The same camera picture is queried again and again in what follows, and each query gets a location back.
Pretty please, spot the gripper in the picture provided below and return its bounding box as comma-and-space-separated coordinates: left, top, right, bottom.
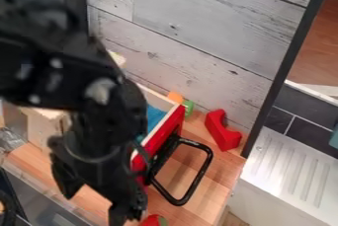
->
45, 103, 151, 226

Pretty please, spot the red toy strawberry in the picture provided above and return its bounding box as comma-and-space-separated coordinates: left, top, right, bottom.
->
138, 213, 171, 226

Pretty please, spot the wooden cabinet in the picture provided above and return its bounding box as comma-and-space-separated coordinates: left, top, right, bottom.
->
17, 83, 183, 154

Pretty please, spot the orange toy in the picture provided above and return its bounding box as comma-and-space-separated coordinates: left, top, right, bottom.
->
166, 91, 186, 105

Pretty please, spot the green toy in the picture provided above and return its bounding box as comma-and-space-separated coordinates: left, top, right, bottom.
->
181, 99, 196, 118

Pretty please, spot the pale yellow toy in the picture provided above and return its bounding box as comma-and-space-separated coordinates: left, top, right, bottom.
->
107, 50, 128, 70

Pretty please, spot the red toy block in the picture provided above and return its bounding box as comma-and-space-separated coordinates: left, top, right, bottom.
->
203, 109, 245, 153

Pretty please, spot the white ribbed board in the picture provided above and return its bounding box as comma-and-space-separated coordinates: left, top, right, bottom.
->
228, 126, 338, 226

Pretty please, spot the red drawer with black handle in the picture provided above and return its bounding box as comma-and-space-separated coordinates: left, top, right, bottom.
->
128, 104, 215, 207

